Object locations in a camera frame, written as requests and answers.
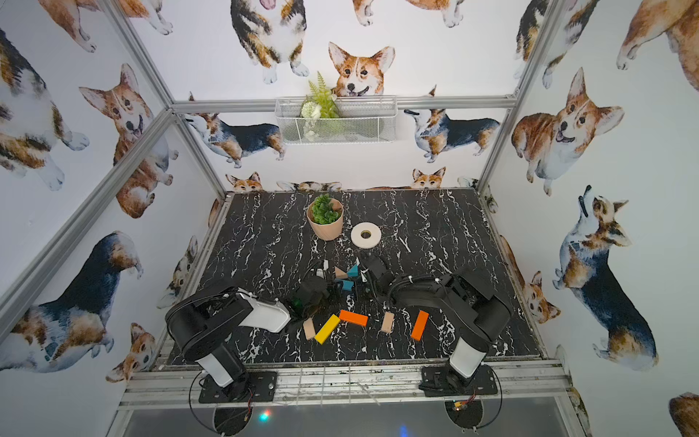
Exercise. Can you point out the yellow long block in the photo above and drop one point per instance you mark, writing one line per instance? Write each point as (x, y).
(326, 331)

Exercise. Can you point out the white tape roll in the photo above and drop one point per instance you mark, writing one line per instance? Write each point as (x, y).
(366, 235)

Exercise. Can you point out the white wire wall basket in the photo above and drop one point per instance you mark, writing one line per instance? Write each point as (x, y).
(340, 121)

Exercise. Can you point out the small natural wood block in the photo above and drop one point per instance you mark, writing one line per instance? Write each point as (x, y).
(309, 329)

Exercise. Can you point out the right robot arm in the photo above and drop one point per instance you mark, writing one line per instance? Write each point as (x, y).
(464, 297)

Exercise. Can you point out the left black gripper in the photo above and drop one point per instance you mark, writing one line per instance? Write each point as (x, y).
(318, 281)

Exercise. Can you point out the small teal block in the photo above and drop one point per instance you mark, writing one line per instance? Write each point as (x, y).
(353, 272)

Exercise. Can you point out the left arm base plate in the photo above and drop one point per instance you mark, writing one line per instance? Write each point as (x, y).
(258, 386)

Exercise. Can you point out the wooden triangle block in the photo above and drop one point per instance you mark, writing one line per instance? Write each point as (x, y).
(340, 274)

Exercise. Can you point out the green fern with white flower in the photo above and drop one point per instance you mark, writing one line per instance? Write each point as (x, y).
(319, 112)

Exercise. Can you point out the pink potted green plant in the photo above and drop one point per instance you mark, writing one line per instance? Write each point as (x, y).
(325, 214)

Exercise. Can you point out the natural wood block right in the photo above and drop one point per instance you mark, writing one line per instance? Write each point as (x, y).
(387, 322)

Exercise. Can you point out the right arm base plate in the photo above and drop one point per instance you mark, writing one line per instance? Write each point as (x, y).
(444, 381)

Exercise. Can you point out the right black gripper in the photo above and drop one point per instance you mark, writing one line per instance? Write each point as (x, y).
(359, 279)

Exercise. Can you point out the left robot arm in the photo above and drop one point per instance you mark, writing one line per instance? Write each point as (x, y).
(201, 324)

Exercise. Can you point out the orange long block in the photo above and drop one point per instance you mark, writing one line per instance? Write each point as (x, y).
(420, 326)
(354, 318)

